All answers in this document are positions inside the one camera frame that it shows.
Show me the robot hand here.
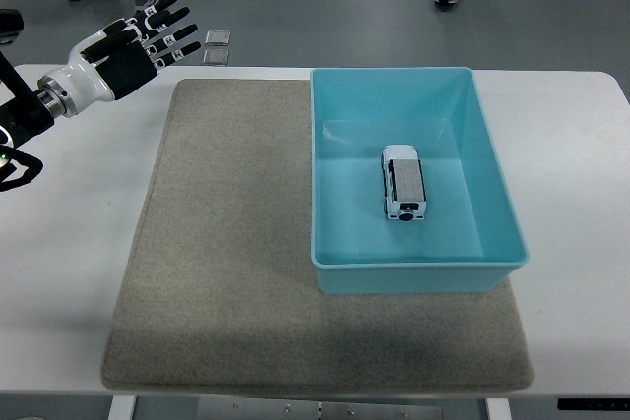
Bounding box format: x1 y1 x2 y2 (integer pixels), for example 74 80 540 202
62 0 202 115

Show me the blue plastic box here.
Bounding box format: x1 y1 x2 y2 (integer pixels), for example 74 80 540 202
309 66 531 296

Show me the grey metal plate with screws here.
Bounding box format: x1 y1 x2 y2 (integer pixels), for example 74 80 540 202
196 397 444 420

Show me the white table leg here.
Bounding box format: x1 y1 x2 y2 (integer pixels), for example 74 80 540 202
106 395 137 420
484 397 514 420

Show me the grey-brown table mat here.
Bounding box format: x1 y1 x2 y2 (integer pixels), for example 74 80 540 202
100 78 536 397

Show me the black table control panel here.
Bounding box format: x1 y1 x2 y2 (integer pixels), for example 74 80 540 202
556 397 630 412

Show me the white toy car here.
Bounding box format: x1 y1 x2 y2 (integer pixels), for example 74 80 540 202
379 144 428 223

